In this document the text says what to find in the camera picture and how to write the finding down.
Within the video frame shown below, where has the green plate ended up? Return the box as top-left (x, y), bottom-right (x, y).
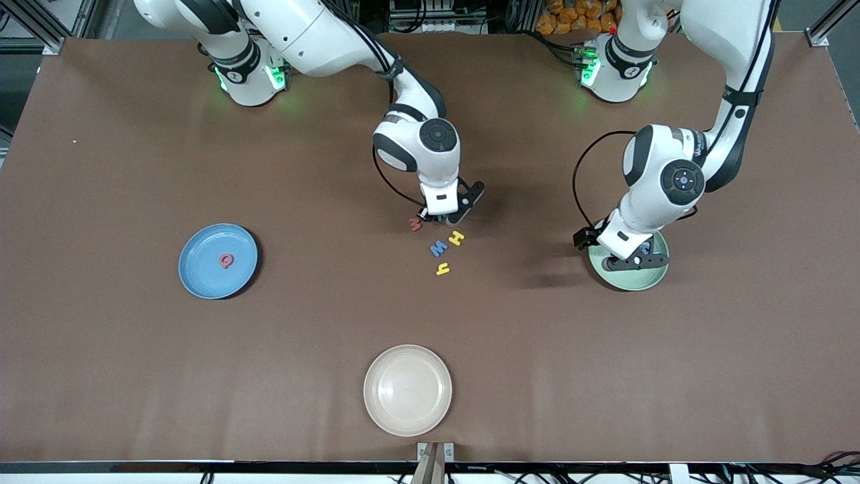
top-left (588, 214), bottom-right (670, 292)

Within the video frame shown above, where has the beige plate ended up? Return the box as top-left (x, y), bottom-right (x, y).
top-left (363, 344), bottom-right (453, 438)

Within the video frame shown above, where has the blue plate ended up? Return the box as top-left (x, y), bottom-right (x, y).
top-left (178, 223), bottom-right (259, 300)

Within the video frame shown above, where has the green-lit left base box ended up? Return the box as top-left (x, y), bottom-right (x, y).
top-left (571, 42), bottom-right (601, 88)

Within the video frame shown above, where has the green-lit base box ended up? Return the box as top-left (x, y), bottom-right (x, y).
top-left (265, 46), bottom-right (293, 91)
top-left (571, 42), bottom-right (601, 88)

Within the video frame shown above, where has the green-lit right base box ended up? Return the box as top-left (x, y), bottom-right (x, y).
top-left (265, 46), bottom-right (293, 91)

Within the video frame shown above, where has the orange objects pile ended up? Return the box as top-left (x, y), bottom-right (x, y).
top-left (537, 0), bottom-right (622, 36)

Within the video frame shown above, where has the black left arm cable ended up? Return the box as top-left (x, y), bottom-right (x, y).
top-left (572, 131), bottom-right (636, 237)

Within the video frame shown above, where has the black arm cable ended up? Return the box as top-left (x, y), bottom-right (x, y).
top-left (372, 141), bottom-right (425, 208)
top-left (572, 131), bottom-right (636, 237)

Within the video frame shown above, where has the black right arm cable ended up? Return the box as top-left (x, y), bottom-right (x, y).
top-left (372, 141), bottom-right (425, 208)

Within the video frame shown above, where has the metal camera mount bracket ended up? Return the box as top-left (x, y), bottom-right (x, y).
top-left (411, 442), bottom-right (455, 484)

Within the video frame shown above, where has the aluminium frame profile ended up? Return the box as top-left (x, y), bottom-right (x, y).
top-left (806, 0), bottom-right (860, 48)
top-left (0, 0), bottom-right (95, 54)

